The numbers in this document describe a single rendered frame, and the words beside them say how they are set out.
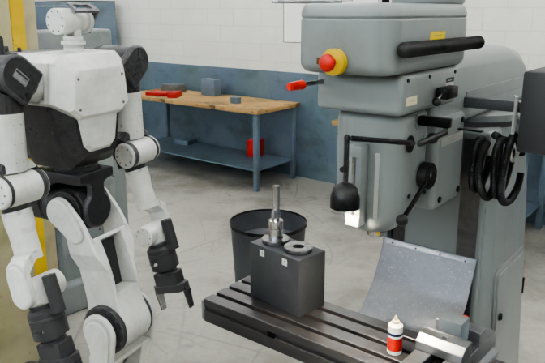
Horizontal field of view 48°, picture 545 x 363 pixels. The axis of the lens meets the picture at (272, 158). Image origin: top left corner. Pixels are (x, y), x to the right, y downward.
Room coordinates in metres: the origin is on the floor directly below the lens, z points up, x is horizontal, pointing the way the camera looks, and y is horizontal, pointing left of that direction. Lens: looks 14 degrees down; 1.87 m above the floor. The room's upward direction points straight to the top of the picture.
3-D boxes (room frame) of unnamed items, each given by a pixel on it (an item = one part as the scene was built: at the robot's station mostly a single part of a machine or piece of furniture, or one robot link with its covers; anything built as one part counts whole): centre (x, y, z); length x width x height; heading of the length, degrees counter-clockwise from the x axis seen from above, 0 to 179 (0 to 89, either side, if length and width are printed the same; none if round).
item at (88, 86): (1.67, 0.58, 1.63); 0.34 x 0.30 x 0.36; 153
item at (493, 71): (1.97, -0.59, 1.66); 0.80 x 0.23 x 0.20; 142
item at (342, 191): (1.42, -0.18, 1.44); 0.07 x 0.07 x 0.06
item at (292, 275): (1.81, -0.05, 1.06); 0.22 x 0.12 x 0.20; 44
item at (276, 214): (1.85, -0.01, 1.28); 0.03 x 0.03 x 0.11
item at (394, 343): (1.50, -0.33, 1.02); 0.04 x 0.04 x 0.11
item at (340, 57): (1.39, -0.14, 1.76); 0.06 x 0.02 x 0.06; 52
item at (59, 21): (1.64, 0.53, 1.84); 0.10 x 0.07 x 0.09; 153
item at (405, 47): (1.51, -0.42, 1.79); 0.45 x 0.04 x 0.04; 142
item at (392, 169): (1.58, -0.28, 1.47); 0.21 x 0.19 x 0.32; 52
